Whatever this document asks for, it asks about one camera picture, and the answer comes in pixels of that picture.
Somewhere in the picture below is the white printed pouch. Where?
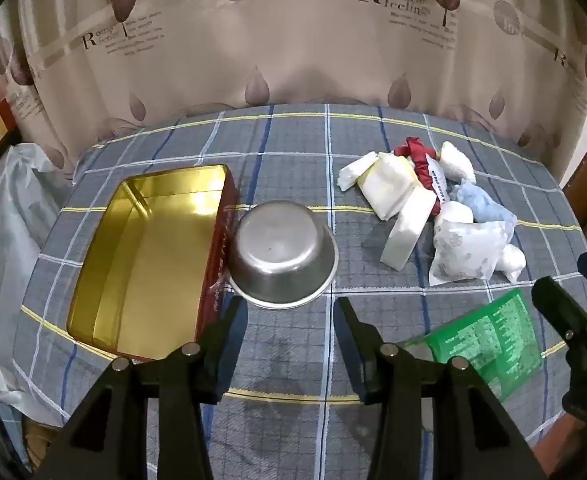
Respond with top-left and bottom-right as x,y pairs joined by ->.
428,217 -> 511,288

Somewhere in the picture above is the beige printed curtain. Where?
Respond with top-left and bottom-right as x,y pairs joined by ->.
0,0 -> 587,181

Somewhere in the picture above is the grey plaid bedsheet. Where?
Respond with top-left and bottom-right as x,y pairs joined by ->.
14,102 -> 587,480

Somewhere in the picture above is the white towel with yellow trim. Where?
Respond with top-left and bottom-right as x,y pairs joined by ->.
358,152 -> 437,221

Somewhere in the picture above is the green packet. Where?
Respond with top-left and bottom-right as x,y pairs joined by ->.
403,287 -> 544,403

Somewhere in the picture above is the red and white pouch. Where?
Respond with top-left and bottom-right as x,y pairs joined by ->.
392,136 -> 447,211

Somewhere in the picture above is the steel bowl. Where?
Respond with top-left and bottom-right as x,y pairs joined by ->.
228,200 -> 339,310

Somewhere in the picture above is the light blue towel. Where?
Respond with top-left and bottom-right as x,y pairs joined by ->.
451,182 -> 518,228

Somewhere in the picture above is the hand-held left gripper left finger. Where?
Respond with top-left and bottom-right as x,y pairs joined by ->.
34,296 -> 247,480

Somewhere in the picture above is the white fluffy cloth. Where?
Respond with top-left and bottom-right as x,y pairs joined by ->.
438,141 -> 477,183

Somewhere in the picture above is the small white cloth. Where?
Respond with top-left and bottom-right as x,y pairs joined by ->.
493,244 -> 527,283

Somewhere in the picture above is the round white cloth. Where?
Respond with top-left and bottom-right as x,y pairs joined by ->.
441,201 -> 475,226

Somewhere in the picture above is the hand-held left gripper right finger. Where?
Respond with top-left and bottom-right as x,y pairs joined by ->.
333,297 -> 549,480

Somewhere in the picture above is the gold tin box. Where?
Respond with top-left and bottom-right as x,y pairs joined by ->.
66,162 -> 234,363

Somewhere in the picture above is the crumpled white plastic bag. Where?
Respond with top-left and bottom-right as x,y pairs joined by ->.
0,365 -> 74,423

